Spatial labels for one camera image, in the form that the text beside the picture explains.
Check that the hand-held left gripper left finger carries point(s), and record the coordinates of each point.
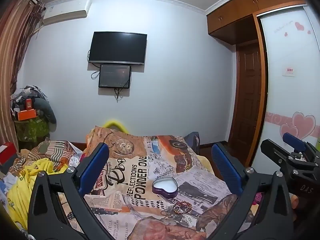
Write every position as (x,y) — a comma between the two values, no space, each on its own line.
(93,166)

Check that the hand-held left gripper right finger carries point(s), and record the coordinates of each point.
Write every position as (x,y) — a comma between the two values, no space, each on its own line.
(226,166)

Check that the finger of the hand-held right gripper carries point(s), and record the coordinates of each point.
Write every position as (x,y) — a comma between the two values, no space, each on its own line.
(277,153)
(293,141)

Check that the purple heart-shaped tin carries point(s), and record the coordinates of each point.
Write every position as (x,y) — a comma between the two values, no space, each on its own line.
(165,186)

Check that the dark blue bag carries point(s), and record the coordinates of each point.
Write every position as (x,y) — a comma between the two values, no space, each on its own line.
(193,141)

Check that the striped cloth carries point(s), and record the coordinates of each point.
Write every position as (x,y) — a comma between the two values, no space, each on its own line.
(55,150)

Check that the pink toy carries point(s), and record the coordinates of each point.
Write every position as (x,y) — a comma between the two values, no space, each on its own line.
(257,198)

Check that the yellow plastic item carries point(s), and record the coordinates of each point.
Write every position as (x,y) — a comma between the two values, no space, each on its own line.
(116,124)

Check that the newspaper print blanket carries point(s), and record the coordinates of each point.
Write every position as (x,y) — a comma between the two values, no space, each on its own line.
(155,160)

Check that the brown wooden door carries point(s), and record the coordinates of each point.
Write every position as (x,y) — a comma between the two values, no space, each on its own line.
(247,95)

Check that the yellow cloth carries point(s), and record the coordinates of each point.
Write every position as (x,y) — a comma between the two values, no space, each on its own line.
(27,180)

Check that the green patterned bag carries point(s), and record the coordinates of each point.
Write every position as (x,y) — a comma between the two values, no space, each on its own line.
(30,130)

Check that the white heart-print wardrobe door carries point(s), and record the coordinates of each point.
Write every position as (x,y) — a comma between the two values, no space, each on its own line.
(290,55)

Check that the red box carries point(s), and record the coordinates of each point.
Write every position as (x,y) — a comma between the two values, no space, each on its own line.
(7,152)

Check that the small orange box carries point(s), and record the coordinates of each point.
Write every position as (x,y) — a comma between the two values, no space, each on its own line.
(29,104)

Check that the pile of clothes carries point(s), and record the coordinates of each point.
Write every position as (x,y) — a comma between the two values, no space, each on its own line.
(27,92)

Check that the striped brown curtain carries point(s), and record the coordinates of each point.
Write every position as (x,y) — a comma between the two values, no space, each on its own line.
(12,55)

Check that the wooden overhead cabinet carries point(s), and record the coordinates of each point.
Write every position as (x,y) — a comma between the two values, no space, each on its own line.
(232,12)

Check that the white air conditioner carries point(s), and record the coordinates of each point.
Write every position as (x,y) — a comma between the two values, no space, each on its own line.
(66,11)

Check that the small black wall monitor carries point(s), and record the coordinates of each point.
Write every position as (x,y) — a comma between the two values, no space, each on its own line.
(115,76)

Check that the black wall television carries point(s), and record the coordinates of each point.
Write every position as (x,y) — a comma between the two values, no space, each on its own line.
(117,46)

